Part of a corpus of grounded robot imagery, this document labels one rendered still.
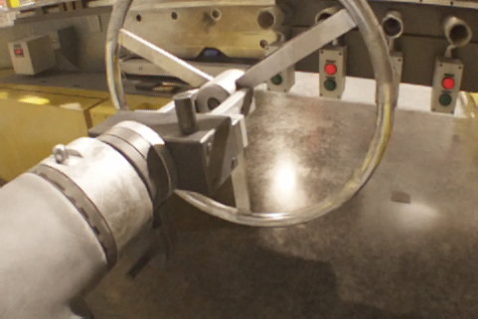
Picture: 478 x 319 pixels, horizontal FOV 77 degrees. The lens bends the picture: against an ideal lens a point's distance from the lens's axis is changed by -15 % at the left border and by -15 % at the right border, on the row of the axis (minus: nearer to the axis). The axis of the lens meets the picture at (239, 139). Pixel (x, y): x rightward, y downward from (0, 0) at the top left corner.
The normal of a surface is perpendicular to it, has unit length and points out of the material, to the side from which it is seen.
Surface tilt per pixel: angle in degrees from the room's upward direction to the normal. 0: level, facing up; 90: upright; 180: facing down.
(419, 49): 90
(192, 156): 90
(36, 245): 50
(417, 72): 90
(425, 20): 90
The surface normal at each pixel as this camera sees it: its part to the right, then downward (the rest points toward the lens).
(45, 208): 0.46, -0.65
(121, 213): 0.84, -0.11
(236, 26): -0.43, 0.44
